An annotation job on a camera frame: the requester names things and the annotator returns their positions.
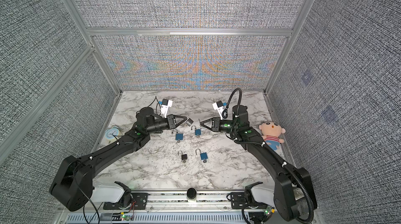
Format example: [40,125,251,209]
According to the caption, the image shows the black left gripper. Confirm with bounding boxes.
[147,115,187,136]

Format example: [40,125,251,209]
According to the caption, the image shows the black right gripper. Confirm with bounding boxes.
[201,117,240,134]

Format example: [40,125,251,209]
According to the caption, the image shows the small black padlock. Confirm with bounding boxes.
[185,117,193,126]
[178,150,188,163]

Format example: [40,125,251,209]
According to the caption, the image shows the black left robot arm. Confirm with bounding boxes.
[49,107,193,211]

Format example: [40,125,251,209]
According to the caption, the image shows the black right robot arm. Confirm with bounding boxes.
[200,105,317,224]

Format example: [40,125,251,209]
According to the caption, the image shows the small black padlock front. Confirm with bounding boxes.
[178,150,188,163]

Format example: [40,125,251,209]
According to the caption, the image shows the pink plush doll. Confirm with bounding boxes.
[259,122,286,151]

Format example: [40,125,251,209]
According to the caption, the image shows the small blue alarm clock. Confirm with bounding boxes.
[105,127,121,140]

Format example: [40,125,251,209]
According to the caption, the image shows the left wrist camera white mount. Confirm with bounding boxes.
[159,99,173,118]

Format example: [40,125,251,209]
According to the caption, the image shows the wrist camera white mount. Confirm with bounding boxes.
[213,101,228,120]
[159,99,173,118]

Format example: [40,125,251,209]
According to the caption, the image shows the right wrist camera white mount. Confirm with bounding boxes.
[213,101,228,120]

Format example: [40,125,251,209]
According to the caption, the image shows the black corrugated cable conduit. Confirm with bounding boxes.
[221,88,315,224]

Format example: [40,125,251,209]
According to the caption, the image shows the black knob on rail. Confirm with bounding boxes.
[187,187,197,202]

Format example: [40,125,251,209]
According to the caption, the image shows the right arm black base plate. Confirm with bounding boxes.
[226,191,275,209]

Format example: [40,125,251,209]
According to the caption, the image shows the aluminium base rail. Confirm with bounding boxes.
[53,190,286,224]

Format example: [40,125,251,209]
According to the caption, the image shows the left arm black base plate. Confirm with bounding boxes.
[103,192,148,211]

